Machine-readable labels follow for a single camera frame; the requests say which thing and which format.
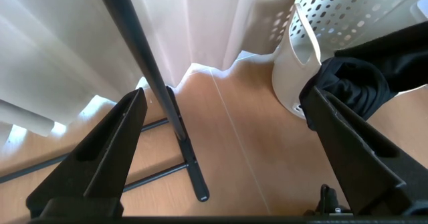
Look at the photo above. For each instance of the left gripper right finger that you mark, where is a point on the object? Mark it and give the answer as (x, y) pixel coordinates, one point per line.
(364, 170)

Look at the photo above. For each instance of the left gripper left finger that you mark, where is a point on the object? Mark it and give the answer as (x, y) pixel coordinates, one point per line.
(100, 164)

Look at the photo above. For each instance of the black clothes rack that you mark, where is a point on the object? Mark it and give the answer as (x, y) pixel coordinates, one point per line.
(133, 33)

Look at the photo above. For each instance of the white laundry basket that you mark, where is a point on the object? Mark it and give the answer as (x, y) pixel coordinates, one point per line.
(337, 13)

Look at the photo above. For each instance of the beige curtain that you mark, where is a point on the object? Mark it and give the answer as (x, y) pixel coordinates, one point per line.
(50, 33)

